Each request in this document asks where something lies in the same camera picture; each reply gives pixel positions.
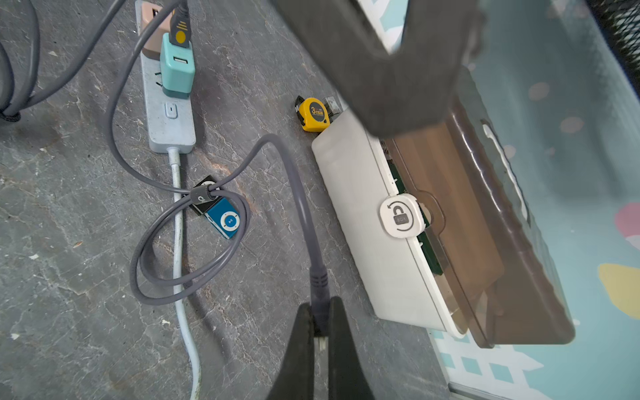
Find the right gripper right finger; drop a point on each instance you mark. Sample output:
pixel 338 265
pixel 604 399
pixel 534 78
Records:
pixel 346 379

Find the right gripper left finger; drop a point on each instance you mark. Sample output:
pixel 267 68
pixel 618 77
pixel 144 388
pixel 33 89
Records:
pixel 295 378

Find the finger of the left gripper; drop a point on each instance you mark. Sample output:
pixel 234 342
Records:
pixel 390 93

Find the teal USB charger adapter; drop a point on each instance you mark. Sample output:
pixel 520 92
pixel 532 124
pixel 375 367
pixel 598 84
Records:
pixel 177 69

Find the black relay module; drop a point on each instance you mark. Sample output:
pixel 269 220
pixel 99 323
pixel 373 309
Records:
pixel 333 106

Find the yellow tape measure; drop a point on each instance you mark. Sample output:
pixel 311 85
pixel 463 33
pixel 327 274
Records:
pixel 312 114

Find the white toolbox brown lid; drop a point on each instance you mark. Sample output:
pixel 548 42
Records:
pixel 440 231

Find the blue mp3 player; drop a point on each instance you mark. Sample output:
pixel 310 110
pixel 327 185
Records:
pixel 224 217

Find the black mp3 player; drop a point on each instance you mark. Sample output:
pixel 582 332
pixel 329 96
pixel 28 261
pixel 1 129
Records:
pixel 201 199

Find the white power strip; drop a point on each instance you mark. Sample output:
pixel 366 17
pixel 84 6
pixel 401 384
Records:
pixel 171 128

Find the black wire mesh basket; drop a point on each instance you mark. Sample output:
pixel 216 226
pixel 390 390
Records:
pixel 618 22

